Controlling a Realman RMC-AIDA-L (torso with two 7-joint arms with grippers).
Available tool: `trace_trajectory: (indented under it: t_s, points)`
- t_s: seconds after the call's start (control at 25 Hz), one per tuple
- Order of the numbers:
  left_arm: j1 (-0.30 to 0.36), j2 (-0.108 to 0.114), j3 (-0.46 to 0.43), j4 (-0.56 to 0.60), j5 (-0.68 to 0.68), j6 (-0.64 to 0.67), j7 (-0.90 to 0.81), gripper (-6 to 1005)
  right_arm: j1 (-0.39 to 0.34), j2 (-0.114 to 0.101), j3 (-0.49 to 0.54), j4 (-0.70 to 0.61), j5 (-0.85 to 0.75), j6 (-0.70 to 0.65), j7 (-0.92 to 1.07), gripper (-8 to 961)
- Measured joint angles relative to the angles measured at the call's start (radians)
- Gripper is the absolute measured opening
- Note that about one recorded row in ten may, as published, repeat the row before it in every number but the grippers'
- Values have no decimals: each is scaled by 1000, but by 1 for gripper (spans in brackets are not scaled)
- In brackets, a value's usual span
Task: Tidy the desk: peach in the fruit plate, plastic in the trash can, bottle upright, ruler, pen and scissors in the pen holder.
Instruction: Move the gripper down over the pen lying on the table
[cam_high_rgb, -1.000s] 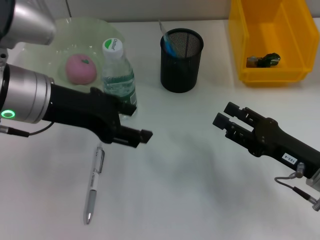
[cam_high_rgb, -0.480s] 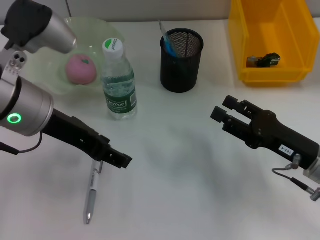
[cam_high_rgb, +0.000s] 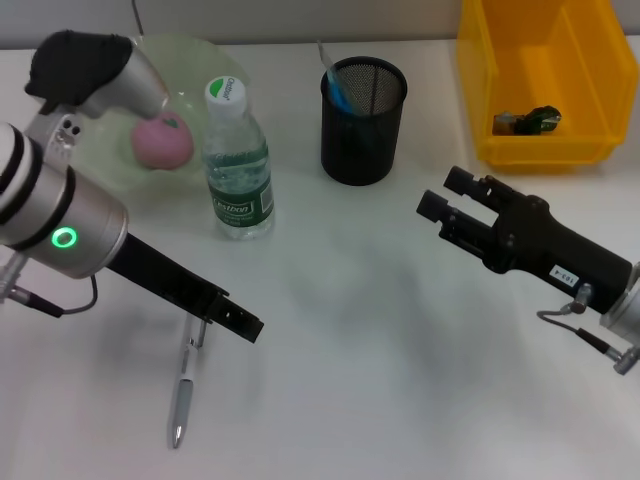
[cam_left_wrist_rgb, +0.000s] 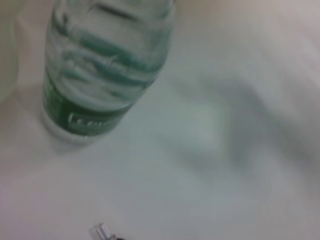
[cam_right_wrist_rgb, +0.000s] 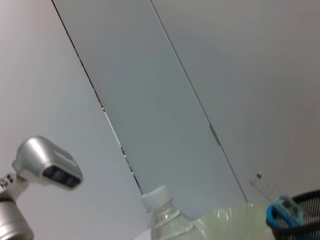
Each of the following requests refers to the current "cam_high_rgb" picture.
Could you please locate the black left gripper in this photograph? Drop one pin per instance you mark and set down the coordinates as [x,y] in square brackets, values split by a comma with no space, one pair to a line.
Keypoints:
[165,275]

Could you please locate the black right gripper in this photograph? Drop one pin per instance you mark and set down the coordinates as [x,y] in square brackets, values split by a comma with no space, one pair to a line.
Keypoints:
[545,250]

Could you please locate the silver ballpoint pen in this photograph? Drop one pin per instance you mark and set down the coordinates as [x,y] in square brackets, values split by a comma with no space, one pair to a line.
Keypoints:
[185,380]

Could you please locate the green plastic wrapper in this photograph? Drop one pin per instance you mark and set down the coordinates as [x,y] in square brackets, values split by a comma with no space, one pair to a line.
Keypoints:
[530,122]

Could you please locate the blue scissors with cap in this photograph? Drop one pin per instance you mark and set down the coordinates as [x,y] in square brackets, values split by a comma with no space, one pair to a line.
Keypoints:
[342,100]

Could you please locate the clear water bottle green label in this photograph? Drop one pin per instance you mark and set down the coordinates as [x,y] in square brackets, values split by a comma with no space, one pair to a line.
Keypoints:
[240,165]

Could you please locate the transparent plastic ruler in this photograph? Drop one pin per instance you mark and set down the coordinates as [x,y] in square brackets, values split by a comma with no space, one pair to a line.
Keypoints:
[327,57]

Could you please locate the pink toy peach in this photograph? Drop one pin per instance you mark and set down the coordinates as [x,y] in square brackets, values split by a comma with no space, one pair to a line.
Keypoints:
[162,142]

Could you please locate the black mesh pen holder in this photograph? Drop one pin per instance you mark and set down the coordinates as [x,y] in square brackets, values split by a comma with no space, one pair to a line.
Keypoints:
[360,150]

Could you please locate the pale green wavy glass plate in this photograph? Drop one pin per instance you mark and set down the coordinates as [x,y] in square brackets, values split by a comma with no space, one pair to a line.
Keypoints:
[200,65]

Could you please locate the yellow plastic bin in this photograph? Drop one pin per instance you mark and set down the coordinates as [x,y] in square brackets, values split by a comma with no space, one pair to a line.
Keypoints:
[520,50]

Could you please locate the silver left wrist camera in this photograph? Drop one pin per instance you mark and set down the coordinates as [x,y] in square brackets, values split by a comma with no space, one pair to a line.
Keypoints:
[100,70]

